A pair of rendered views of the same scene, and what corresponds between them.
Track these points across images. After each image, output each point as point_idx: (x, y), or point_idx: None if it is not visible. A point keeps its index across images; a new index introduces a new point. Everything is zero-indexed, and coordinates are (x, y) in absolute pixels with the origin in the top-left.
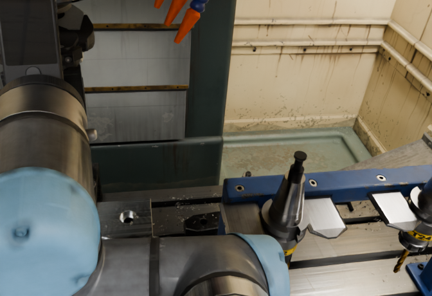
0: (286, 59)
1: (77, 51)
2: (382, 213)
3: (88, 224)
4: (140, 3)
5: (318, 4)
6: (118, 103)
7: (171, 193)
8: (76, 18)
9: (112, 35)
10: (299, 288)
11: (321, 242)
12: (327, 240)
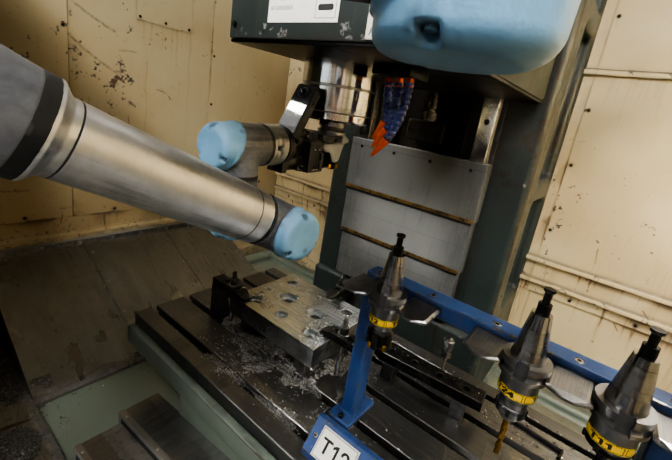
0: (608, 327)
1: (314, 135)
2: (468, 336)
3: (234, 139)
4: (438, 195)
5: (660, 280)
6: (404, 266)
7: (398, 339)
8: (336, 135)
9: (415, 213)
10: (429, 454)
11: (490, 450)
12: (499, 454)
